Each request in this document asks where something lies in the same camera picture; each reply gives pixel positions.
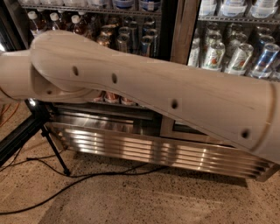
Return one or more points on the white tall can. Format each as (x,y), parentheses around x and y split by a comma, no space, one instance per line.
(214,56)
(239,60)
(194,56)

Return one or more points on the red soda can right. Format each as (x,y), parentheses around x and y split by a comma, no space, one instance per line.
(128,102)

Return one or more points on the blue silver tall can right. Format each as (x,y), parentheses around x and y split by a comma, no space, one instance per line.
(262,68)

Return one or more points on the tea bottle white cap right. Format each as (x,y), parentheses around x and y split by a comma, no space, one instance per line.
(80,26)

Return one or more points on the black tripod leg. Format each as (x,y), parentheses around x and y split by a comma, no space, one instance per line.
(45,133)

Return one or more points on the tea bottle white cap left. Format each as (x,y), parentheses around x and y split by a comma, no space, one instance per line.
(37,25)

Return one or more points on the blue silver tall can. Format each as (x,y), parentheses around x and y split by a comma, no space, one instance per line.
(146,46)
(262,68)

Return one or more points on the gold tall can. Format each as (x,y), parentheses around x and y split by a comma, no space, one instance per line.
(104,41)

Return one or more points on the red soda can middle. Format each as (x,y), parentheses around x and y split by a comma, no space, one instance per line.
(111,97)

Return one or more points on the white tall can middle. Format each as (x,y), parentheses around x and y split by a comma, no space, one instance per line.
(214,56)

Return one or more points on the tea bottle white cap middle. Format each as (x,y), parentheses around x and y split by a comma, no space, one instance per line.
(57,23)

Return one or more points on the white tall can left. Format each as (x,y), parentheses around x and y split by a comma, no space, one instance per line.
(194,56)

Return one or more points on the stainless steel fridge base grille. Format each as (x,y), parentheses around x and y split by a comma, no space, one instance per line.
(117,138)

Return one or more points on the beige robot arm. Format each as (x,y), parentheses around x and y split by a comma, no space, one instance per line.
(64,67)

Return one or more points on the white tall can right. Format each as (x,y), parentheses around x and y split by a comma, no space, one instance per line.
(239,60)

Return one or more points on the tea bottle white cap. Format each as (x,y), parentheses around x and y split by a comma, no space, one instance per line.
(37,25)
(80,26)
(57,23)

